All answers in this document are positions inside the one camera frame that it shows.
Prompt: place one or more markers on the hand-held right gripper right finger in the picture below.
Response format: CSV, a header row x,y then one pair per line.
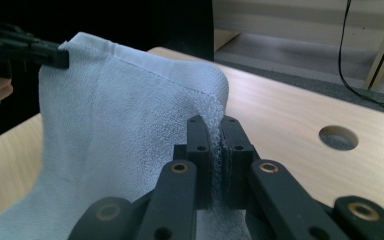
x,y
236,166

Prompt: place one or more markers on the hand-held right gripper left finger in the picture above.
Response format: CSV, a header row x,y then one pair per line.
x,y
204,166

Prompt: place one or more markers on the light blue towel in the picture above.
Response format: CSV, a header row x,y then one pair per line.
x,y
113,133

